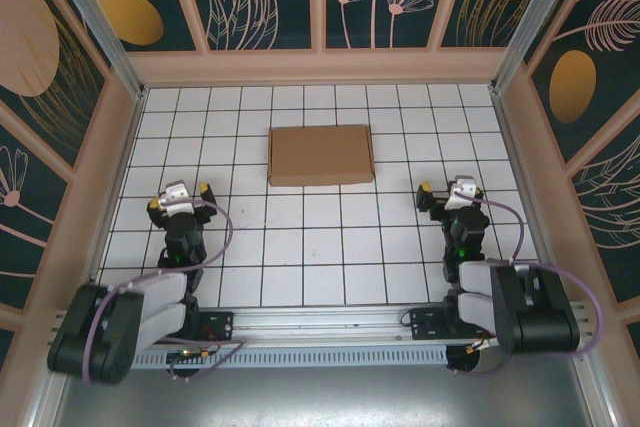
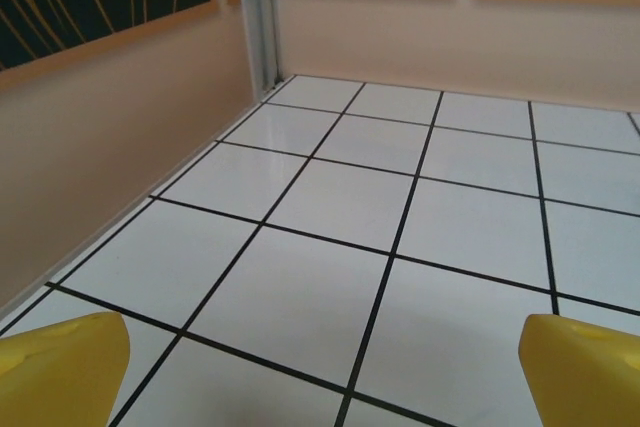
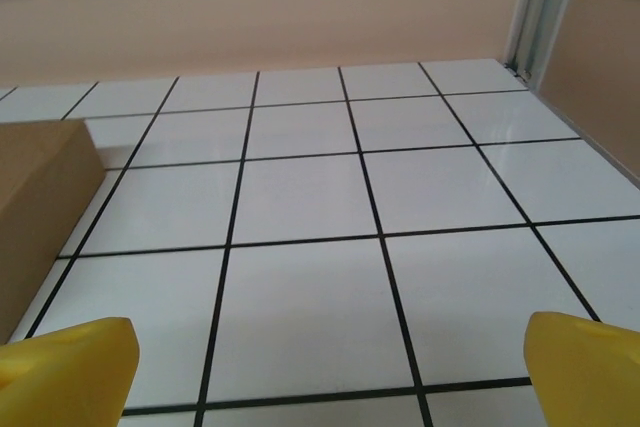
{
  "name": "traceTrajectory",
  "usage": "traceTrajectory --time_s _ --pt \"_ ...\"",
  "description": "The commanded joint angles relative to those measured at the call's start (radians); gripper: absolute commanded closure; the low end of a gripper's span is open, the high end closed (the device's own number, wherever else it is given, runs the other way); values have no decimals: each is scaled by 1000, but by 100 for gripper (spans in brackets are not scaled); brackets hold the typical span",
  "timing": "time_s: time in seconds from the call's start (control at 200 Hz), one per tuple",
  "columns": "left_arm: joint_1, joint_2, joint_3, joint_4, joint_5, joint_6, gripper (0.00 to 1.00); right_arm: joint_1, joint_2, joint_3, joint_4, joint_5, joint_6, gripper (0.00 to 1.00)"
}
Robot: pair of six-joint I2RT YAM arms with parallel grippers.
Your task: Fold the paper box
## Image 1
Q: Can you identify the brown cardboard mailer box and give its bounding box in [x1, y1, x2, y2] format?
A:
[267, 124, 376, 187]

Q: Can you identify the grey metal sheet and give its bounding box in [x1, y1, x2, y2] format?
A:
[27, 341, 619, 427]

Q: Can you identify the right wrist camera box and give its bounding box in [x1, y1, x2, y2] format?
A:
[444, 174, 481, 212]

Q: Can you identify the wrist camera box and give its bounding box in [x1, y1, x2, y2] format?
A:
[444, 174, 481, 212]
[158, 180, 195, 214]

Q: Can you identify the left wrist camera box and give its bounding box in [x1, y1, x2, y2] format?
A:
[158, 180, 195, 214]

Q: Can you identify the aluminium side rail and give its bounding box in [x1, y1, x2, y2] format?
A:
[492, 89, 566, 301]

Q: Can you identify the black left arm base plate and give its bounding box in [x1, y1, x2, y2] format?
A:
[192, 311, 236, 346]

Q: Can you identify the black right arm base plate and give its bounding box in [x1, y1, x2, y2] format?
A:
[408, 307, 466, 343]

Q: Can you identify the aluminium mounting rail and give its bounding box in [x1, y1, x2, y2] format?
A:
[47, 301, 596, 348]

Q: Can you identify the aluminium frame post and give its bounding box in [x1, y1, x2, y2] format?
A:
[489, 0, 589, 96]
[42, 0, 147, 101]

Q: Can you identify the slotted grey cable duct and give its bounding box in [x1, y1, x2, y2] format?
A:
[130, 345, 449, 369]

